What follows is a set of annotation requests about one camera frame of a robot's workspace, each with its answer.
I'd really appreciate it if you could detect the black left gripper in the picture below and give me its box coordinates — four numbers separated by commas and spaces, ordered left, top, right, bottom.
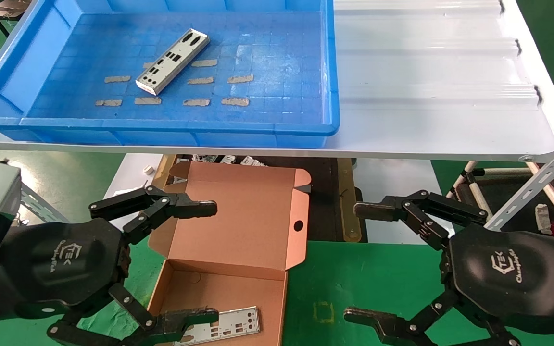
3, 184, 219, 346

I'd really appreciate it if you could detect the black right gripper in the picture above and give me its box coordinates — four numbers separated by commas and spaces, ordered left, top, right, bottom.
344, 190, 554, 346

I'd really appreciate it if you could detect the silver perforated metal plate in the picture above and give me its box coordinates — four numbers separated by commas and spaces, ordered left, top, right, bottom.
136, 29, 210, 96
174, 306, 261, 346

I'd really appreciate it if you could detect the open brown cardboard box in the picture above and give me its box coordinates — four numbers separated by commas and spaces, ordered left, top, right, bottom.
147, 162, 312, 346

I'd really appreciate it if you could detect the large blue plastic tray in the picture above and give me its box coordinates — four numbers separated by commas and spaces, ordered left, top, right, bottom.
0, 0, 340, 148

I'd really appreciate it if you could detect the brass coloured strip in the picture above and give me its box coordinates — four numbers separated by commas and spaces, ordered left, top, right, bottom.
337, 158, 362, 242
154, 154, 177, 190

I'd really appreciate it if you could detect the black mat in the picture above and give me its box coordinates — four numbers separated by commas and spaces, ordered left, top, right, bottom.
176, 154, 360, 242

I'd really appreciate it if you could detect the white pipe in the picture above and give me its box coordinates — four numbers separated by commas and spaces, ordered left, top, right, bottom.
465, 174, 494, 219
443, 160, 478, 201

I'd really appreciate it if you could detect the perforated metal angle bar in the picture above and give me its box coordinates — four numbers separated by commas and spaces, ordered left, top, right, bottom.
484, 144, 554, 231
0, 149, 68, 224

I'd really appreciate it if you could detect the cream horizontal rod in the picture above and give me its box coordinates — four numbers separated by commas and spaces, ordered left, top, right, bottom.
479, 167, 535, 175

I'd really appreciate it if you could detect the small white packet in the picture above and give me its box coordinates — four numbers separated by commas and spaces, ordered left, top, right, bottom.
535, 204, 554, 235

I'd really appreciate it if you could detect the white metal shelf board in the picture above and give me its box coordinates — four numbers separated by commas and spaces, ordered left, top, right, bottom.
0, 0, 554, 161

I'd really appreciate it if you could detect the small brown table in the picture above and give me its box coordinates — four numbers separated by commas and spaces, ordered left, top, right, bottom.
0, 0, 33, 37

